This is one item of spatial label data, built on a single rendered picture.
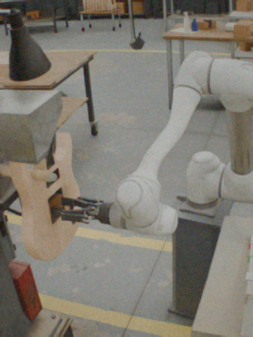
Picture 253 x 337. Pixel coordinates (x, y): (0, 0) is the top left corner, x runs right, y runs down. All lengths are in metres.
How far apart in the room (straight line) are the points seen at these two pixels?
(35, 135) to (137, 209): 0.34
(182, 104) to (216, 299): 0.66
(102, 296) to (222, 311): 1.44
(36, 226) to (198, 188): 0.86
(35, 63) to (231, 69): 0.65
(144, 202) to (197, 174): 0.81
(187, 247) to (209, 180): 0.39
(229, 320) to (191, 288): 1.07
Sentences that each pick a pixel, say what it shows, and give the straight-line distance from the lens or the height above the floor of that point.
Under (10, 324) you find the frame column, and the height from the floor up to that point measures 0.43.
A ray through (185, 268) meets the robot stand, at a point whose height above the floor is 0.37.
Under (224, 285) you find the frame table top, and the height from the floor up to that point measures 0.93.
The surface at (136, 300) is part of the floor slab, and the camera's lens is 2.61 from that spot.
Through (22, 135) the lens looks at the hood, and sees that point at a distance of 1.11.
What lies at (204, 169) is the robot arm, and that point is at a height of 0.94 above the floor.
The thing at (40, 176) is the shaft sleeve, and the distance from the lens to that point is 1.34.
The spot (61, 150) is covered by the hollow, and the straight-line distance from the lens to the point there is 1.54.
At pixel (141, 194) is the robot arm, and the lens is 1.16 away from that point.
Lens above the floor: 1.90
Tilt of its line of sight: 30 degrees down
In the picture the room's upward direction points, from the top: 5 degrees counter-clockwise
